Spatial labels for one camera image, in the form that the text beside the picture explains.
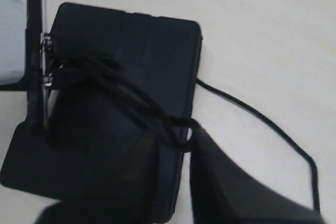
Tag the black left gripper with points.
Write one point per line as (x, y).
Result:
(36, 80)

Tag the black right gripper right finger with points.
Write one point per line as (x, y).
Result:
(222, 192)

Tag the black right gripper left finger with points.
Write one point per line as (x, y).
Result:
(125, 195)

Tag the black plastic carrying case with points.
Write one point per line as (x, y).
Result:
(114, 76)

